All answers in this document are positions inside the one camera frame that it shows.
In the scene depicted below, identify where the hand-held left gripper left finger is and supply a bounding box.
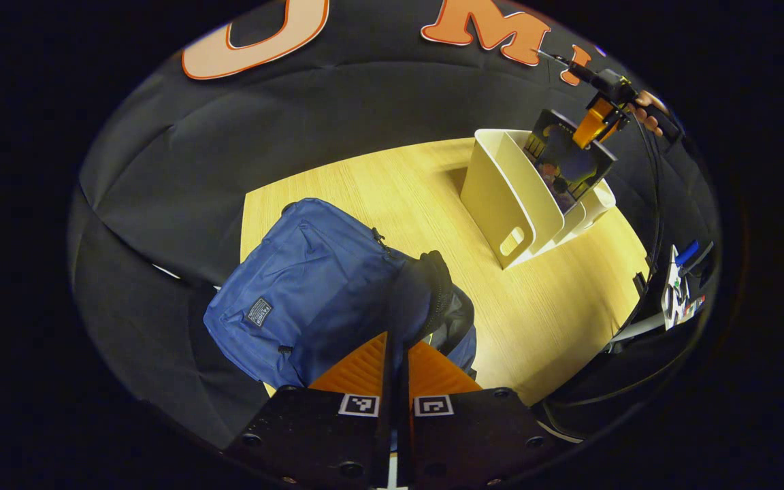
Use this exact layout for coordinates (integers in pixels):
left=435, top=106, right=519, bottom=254
left=225, top=331, right=394, bottom=489

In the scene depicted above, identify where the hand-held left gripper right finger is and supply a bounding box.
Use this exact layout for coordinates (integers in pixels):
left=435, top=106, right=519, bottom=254
left=398, top=340, right=560, bottom=489

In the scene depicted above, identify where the black book with colourful cover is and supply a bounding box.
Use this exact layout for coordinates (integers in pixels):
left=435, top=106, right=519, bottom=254
left=523, top=109, right=619, bottom=215

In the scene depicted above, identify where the white bookshelf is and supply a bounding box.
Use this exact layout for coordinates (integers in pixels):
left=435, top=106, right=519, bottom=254
left=460, top=128, right=617, bottom=271

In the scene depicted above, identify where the blue schoolbag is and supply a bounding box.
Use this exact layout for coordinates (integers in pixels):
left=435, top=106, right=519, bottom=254
left=203, top=197, right=478, bottom=389

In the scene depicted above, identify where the white printed board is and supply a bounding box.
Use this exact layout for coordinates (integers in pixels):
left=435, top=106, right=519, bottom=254
left=661, top=244, right=691, bottom=331

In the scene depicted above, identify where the white metal bar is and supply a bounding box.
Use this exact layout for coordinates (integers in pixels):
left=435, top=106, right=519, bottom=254
left=608, top=312, right=668, bottom=344

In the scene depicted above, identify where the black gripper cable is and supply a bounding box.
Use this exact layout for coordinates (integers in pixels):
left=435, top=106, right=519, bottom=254
left=603, top=121, right=666, bottom=348

